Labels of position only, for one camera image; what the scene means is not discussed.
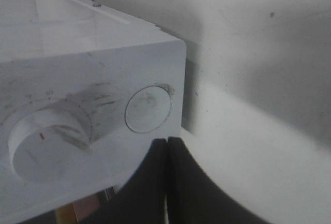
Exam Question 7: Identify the white microwave oven body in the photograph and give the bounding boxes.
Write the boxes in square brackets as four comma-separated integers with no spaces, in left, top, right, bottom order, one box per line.
[1,0,186,223]

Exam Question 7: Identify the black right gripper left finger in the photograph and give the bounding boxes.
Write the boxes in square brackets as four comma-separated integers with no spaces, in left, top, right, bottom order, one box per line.
[80,139,168,223]

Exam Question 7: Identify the white timer knob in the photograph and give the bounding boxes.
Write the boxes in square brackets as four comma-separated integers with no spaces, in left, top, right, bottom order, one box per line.
[8,108,91,183]

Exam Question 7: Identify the pink round plate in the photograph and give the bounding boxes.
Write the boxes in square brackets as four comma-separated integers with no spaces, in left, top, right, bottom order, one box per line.
[72,194,100,222]

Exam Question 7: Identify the toy sandwich with lettuce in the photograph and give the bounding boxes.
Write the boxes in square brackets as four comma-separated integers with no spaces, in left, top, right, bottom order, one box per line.
[55,204,77,224]

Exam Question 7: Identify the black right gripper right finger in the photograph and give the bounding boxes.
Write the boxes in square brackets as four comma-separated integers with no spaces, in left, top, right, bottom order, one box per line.
[166,137,266,223]

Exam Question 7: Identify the round door release button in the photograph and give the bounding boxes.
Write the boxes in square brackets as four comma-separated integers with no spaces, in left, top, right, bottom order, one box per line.
[125,86,172,133]

